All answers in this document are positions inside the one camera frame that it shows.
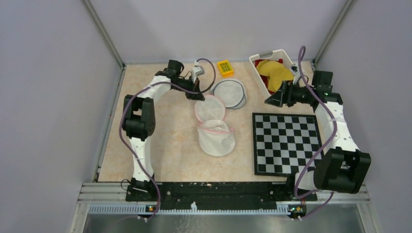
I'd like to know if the white toothed cable strip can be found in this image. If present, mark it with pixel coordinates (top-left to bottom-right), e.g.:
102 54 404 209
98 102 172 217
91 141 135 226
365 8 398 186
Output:
88 203 290 215

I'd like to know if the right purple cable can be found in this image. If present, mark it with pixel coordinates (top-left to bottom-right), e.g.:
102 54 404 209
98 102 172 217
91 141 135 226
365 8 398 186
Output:
293 45 339 221

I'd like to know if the black white checkerboard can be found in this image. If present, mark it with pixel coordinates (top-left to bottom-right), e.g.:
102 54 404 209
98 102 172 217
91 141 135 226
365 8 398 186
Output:
252 113 323 177

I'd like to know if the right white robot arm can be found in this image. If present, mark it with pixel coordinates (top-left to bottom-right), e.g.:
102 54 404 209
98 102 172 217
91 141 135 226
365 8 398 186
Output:
264 70 371 200

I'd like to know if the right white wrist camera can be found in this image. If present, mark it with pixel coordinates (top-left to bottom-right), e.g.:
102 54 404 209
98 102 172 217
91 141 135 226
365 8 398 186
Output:
289 64 300 76

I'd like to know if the yellow satin bra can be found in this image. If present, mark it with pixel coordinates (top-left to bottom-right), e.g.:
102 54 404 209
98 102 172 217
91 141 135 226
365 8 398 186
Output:
256 60 294 94

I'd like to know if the yellow toy block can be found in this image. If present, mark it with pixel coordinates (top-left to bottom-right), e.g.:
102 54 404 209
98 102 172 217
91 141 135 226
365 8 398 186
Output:
217 60 234 78

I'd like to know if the white plastic basket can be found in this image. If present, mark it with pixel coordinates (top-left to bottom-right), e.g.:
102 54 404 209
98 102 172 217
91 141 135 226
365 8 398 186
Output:
249 49 299 99

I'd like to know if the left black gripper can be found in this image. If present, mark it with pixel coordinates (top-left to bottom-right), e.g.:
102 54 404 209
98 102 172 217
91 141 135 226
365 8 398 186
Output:
172 75 205 101

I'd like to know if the red satin bra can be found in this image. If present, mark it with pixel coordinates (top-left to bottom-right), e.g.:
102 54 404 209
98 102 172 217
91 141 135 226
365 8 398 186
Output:
255 59 284 92

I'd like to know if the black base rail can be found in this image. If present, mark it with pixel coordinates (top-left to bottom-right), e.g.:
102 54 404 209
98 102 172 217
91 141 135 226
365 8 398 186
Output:
125 180 297 211

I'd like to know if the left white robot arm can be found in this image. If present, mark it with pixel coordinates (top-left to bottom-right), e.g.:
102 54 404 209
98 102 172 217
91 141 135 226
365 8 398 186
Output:
119 60 205 201

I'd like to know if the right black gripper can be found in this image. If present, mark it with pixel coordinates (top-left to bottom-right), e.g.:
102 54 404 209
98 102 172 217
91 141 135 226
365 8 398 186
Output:
265 80 315 108

